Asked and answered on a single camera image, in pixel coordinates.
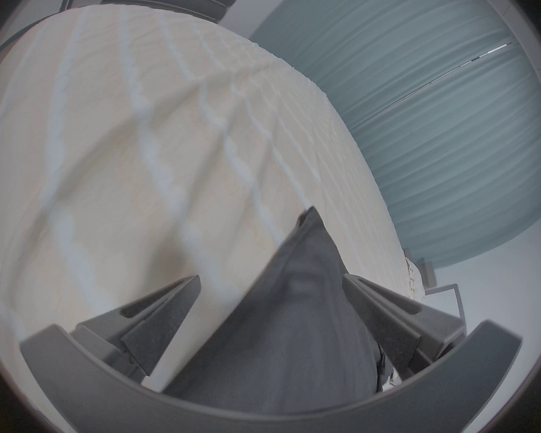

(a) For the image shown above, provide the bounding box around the grey bedside table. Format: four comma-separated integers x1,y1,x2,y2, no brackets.
417,257,438,290

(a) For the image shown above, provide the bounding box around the blue-green curtain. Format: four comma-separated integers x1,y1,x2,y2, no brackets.
250,0,521,121
347,43,541,269

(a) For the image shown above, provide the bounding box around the white printed pillow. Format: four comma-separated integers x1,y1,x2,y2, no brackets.
403,251,426,303

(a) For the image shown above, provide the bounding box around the black garment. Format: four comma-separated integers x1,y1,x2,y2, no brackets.
164,207,385,417

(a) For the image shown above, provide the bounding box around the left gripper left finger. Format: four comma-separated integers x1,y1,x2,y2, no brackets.
74,275,201,381

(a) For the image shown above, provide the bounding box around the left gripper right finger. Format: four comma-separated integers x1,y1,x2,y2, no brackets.
343,274,467,378

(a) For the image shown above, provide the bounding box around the bed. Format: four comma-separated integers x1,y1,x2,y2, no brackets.
0,4,465,393

